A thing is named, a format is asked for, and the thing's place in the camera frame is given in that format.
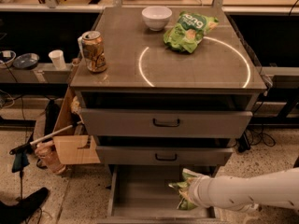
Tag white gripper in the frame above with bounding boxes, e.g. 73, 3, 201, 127
188, 175, 212, 208

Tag green jalapeno chip bag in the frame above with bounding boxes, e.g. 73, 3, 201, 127
168, 168, 201, 210

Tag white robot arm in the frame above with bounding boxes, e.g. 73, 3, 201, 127
188, 168, 299, 212

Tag open bottom grey drawer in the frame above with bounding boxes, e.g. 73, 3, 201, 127
98, 165, 227, 224

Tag grey drawer cabinet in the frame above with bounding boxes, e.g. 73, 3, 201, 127
69, 6, 267, 224

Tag middle grey drawer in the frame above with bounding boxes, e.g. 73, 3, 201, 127
96, 147, 233, 166

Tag top grey drawer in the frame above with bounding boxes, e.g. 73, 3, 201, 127
81, 108, 252, 138

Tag green chip bag behind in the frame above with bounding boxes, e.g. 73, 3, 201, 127
164, 11, 219, 54

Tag brown cardboard box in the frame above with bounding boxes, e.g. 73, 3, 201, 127
53, 88, 100, 165

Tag clear plastic bottle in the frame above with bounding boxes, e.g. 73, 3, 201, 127
35, 141, 66, 175

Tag white ceramic bowl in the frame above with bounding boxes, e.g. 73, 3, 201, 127
141, 6, 172, 31

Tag grabber stick tool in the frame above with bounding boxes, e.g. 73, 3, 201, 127
9, 121, 82, 155

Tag orange soda can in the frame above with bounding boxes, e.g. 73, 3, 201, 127
78, 31, 107, 73

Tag white paper cup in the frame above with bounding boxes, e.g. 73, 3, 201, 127
49, 49, 66, 70

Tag dark round plate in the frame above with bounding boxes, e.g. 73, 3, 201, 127
13, 53, 39, 70

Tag small bowl at left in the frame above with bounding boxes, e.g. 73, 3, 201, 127
0, 50, 16, 69

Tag black floor cables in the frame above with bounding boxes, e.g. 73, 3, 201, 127
236, 126, 277, 153

